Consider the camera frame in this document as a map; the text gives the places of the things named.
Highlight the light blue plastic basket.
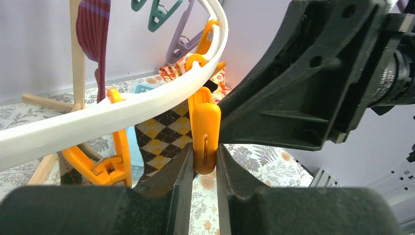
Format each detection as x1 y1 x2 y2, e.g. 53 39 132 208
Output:
125 83 155 180

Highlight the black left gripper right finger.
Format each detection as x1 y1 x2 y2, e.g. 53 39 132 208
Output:
216 144 402 235

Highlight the white plastic clip hanger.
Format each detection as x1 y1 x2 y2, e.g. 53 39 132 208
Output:
0 0 229 170

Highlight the floral orange cloth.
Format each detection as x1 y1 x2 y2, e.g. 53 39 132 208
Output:
158 52 231 104

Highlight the maroon purple sock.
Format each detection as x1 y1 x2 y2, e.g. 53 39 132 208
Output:
75 0 111 103

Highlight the floral patterned table mat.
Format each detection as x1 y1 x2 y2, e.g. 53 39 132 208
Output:
0 75 319 235

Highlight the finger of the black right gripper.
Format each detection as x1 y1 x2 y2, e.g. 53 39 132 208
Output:
219 0 389 151

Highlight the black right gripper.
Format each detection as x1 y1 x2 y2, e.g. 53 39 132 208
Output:
337 11 415 143

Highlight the purple clothespin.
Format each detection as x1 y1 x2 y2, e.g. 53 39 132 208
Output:
165 0 204 64

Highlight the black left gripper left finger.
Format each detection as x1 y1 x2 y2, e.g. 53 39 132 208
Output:
0 144 193 235

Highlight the orange clothespin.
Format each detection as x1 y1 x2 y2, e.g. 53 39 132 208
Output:
61 87 133 189
187 87 221 175
184 19 219 72

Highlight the wooden drying rack frame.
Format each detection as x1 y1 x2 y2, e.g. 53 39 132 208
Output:
21 0 88 186

